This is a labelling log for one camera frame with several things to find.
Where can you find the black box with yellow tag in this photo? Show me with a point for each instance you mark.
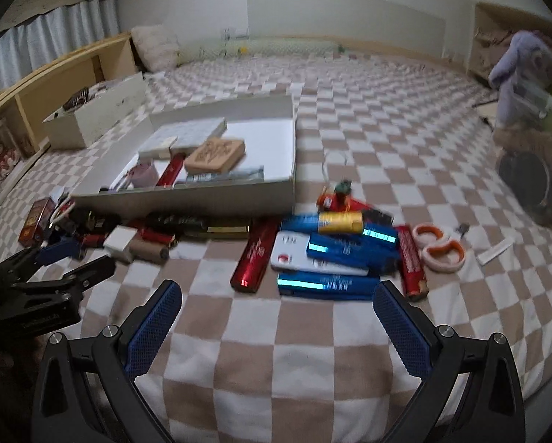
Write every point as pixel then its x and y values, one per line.
pixel 96 221

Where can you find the pile of clothes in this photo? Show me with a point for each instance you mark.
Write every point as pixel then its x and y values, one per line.
pixel 492 41

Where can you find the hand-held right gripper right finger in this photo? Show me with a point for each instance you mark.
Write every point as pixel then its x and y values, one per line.
pixel 403 332

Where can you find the long white storage box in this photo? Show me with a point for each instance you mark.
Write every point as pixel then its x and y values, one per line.
pixel 96 120

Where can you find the white checkered flat box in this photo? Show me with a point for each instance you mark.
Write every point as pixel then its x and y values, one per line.
pixel 188 130

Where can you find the checkered bed sheet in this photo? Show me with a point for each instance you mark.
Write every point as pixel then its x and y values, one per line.
pixel 386 115

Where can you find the yellow and blue box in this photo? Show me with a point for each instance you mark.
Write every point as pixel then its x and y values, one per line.
pixel 340 222

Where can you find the white wall panel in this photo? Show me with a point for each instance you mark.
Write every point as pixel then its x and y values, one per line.
pixel 345 16

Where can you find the white box with red dot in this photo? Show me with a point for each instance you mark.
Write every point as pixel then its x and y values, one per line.
pixel 294 251

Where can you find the small metal key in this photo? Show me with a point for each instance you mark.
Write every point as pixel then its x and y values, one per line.
pixel 463 229

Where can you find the dark round object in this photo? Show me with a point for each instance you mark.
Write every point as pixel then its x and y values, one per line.
pixel 525 180

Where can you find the small black box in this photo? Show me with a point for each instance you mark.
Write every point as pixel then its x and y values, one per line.
pixel 378 217

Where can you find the wooden side shelf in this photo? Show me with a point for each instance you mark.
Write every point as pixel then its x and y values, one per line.
pixel 486 23

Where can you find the short red box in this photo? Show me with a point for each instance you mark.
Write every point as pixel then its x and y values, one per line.
pixel 170 173

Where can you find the orange and white scissors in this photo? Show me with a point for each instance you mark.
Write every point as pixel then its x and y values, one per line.
pixel 460 254

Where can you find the dark gold-edged box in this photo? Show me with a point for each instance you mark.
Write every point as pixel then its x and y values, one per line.
pixel 225 231

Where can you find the patterned bed bumper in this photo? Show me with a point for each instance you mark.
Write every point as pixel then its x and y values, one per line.
pixel 280 47

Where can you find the red item with white loop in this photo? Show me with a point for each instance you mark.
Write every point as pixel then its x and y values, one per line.
pixel 68 206

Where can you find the white wall socket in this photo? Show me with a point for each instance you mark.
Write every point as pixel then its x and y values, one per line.
pixel 235 33

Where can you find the small green charm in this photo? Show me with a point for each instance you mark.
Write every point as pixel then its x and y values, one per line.
pixel 343 188

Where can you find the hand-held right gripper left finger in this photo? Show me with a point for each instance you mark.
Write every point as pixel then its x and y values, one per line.
pixel 154 327

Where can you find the red-brown carton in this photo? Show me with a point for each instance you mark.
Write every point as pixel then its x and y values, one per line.
pixel 35 221

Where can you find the fluffy white pillow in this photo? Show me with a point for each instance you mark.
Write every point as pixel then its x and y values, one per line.
pixel 158 48

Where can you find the white paper strip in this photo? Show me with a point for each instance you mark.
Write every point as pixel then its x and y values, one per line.
pixel 495 252

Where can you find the carved wooden coaster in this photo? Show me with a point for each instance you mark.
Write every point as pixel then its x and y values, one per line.
pixel 213 154

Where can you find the purple plush toy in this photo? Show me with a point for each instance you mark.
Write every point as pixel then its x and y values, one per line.
pixel 518 64

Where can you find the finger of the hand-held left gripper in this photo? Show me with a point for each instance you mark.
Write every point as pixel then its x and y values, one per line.
pixel 59 250
pixel 91 271

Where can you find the pink tape roll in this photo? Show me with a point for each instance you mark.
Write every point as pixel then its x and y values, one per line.
pixel 142 174

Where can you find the black box with gold print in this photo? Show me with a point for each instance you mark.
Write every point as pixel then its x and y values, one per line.
pixel 177 222

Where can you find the face mask packet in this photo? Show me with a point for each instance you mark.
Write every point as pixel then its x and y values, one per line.
pixel 230 176

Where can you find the small red packet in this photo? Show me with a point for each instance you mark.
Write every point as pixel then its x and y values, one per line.
pixel 331 202

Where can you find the large white cardboard box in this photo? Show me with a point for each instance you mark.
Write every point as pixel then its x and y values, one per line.
pixel 266 147

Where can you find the dark items in storage box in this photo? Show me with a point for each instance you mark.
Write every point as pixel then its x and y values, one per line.
pixel 76 98

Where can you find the small white box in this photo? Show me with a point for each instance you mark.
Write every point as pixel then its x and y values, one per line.
pixel 156 148

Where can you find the red box with gold end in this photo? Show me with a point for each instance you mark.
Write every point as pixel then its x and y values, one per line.
pixel 412 263

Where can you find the pale blue curtain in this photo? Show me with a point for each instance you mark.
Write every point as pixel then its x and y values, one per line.
pixel 50 32

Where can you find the long shiny red box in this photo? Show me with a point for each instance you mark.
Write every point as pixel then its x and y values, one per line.
pixel 253 258

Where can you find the cardboard tube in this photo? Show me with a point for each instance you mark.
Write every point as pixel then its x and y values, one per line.
pixel 149 251

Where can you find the wooden headboard shelf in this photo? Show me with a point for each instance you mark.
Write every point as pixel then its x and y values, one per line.
pixel 114 53

